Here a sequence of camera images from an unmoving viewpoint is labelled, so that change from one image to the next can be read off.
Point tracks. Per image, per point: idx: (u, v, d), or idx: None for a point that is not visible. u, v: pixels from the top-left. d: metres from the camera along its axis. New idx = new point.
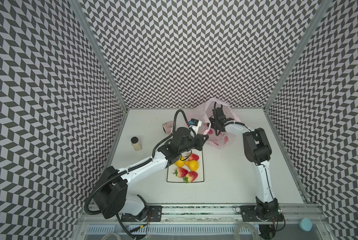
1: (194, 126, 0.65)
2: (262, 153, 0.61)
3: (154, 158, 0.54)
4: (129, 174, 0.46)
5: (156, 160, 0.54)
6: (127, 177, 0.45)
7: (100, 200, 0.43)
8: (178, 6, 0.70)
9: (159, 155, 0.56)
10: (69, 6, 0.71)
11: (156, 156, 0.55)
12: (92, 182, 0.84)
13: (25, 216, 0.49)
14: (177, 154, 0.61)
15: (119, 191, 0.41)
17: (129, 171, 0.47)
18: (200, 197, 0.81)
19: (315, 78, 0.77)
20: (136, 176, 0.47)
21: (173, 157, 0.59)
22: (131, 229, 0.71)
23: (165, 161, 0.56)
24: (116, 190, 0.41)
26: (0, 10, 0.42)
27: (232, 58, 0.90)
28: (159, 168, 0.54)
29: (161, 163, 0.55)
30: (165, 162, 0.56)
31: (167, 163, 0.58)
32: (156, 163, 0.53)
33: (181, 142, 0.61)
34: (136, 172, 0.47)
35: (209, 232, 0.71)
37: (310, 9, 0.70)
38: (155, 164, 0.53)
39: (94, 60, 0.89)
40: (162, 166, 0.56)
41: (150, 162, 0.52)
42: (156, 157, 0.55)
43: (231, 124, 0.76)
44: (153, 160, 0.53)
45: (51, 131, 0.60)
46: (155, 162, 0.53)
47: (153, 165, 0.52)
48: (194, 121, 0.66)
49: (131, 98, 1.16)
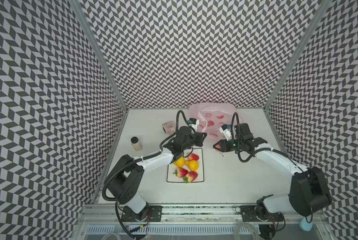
1: (193, 124, 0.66)
2: (322, 204, 0.43)
3: (163, 151, 0.59)
4: (143, 161, 0.50)
5: (164, 153, 0.59)
6: (142, 164, 0.49)
7: (115, 187, 0.45)
8: (178, 6, 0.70)
9: (166, 150, 0.61)
10: (69, 6, 0.71)
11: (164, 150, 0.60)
12: (92, 182, 0.84)
13: (25, 216, 0.49)
14: (180, 151, 0.66)
15: (137, 175, 0.44)
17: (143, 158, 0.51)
18: (200, 197, 0.81)
19: (315, 78, 0.77)
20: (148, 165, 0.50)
21: (177, 154, 0.64)
22: (131, 229, 0.71)
23: (171, 156, 0.61)
24: (134, 175, 0.44)
26: (0, 10, 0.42)
27: (232, 58, 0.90)
28: (166, 161, 0.61)
29: (168, 156, 0.60)
30: (171, 157, 0.61)
31: (174, 157, 0.64)
32: (165, 156, 0.58)
33: (184, 139, 0.67)
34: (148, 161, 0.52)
35: (208, 232, 0.71)
37: (310, 9, 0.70)
38: (163, 157, 0.57)
39: (94, 60, 0.89)
40: (167, 160, 0.61)
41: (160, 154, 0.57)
42: (164, 151, 0.60)
43: (266, 151, 0.57)
44: (162, 153, 0.58)
45: (51, 131, 0.60)
46: (163, 155, 0.58)
47: (161, 157, 0.57)
48: (193, 120, 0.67)
49: (131, 98, 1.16)
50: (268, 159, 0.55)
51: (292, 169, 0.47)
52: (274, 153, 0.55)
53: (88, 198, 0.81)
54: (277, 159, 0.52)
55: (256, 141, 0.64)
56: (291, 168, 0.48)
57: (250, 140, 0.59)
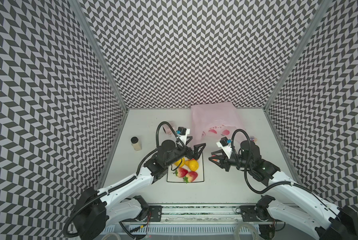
1: (181, 135, 0.72)
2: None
3: (139, 175, 0.52)
4: (109, 195, 0.44)
5: (140, 177, 0.52)
6: (106, 199, 0.43)
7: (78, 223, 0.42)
8: (178, 6, 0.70)
9: (143, 174, 0.53)
10: (69, 6, 0.71)
11: (141, 173, 0.53)
12: (92, 183, 0.84)
13: (25, 216, 0.49)
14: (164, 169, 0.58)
15: (98, 214, 0.39)
17: (109, 191, 0.45)
18: (200, 197, 0.81)
19: (315, 78, 0.77)
20: (117, 196, 0.45)
21: (160, 172, 0.58)
22: (131, 229, 0.71)
23: (151, 177, 0.54)
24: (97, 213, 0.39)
26: None
27: (232, 58, 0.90)
28: (144, 184, 0.54)
29: (145, 180, 0.53)
30: (150, 179, 0.54)
31: (153, 178, 0.56)
32: (140, 181, 0.51)
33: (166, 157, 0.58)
34: (117, 192, 0.46)
35: (208, 232, 0.71)
37: (310, 9, 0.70)
38: (139, 181, 0.51)
39: (94, 60, 0.89)
40: (145, 184, 0.54)
41: (135, 179, 0.51)
42: (141, 174, 0.53)
43: (287, 186, 0.50)
44: (137, 178, 0.51)
45: (51, 131, 0.60)
46: (140, 179, 0.51)
47: (137, 181, 0.51)
48: (181, 130, 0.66)
49: (131, 98, 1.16)
50: (289, 195, 0.49)
51: (324, 214, 0.42)
52: (295, 189, 0.49)
53: None
54: (301, 198, 0.47)
55: (267, 169, 0.57)
56: (323, 211, 0.43)
57: (260, 169, 0.57)
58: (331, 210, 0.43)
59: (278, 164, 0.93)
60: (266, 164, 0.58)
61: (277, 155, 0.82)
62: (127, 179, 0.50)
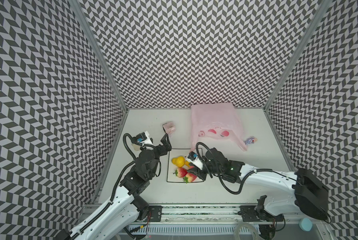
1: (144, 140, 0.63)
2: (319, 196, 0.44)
3: (115, 199, 0.49)
4: (84, 233, 0.42)
5: (117, 201, 0.49)
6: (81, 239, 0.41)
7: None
8: (178, 6, 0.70)
9: (121, 194, 0.50)
10: (69, 6, 0.71)
11: (117, 195, 0.50)
12: (93, 183, 0.84)
13: (25, 216, 0.49)
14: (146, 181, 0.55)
15: None
17: (82, 231, 0.42)
18: (200, 197, 0.81)
19: (315, 78, 0.77)
20: (92, 232, 0.43)
21: (140, 186, 0.53)
22: (131, 229, 0.71)
23: (130, 196, 0.51)
24: None
26: (0, 10, 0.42)
27: (232, 58, 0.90)
28: (126, 204, 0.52)
29: (122, 202, 0.49)
30: (130, 198, 0.51)
31: (132, 196, 0.52)
32: (117, 205, 0.48)
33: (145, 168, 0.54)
34: (92, 227, 0.43)
35: (208, 232, 0.71)
37: (310, 9, 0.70)
38: (116, 206, 0.48)
39: (94, 60, 0.89)
40: (127, 203, 0.52)
41: (111, 205, 0.47)
42: (117, 197, 0.49)
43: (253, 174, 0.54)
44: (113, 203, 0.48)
45: (51, 131, 0.60)
46: (116, 203, 0.48)
47: (114, 207, 0.47)
48: (142, 136, 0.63)
49: (131, 98, 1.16)
50: (258, 180, 0.52)
51: (288, 184, 0.45)
52: (259, 173, 0.53)
53: (88, 198, 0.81)
54: (267, 179, 0.50)
55: (234, 168, 0.60)
56: (286, 182, 0.46)
57: (229, 170, 0.61)
58: (290, 179, 0.46)
59: (278, 164, 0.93)
60: (233, 164, 0.62)
61: (273, 159, 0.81)
62: (102, 207, 0.47)
